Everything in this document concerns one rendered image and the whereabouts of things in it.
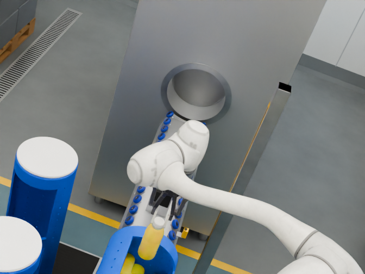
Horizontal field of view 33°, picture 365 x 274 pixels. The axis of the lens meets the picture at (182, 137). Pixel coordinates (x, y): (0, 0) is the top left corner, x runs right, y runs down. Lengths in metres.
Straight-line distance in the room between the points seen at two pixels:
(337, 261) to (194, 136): 0.55
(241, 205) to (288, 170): 3.41
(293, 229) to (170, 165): 0.39
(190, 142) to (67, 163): 1.14
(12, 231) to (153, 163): 0.95
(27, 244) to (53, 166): 0.48
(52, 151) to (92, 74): 2.56
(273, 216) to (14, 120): 3.24
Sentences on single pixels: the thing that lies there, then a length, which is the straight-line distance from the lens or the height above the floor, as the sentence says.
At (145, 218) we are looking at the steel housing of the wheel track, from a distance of 2.91.
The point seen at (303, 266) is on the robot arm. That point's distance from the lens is 1.63.
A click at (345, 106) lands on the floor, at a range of 6.41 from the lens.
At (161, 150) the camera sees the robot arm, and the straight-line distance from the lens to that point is 1.81.
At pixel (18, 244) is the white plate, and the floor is 1.04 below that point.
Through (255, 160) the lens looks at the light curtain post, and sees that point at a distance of 2.83.
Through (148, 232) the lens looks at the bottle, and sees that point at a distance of 2.19.
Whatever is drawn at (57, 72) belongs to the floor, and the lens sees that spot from 5.38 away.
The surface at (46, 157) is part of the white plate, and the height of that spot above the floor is 1.04.
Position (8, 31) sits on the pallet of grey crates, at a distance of 5.28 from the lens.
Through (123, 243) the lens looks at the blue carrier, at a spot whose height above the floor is 1.21.
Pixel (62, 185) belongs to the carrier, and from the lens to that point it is 2.89.
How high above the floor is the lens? 2.95
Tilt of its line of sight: 36 degrees down
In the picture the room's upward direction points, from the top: 20 degrees clockwise
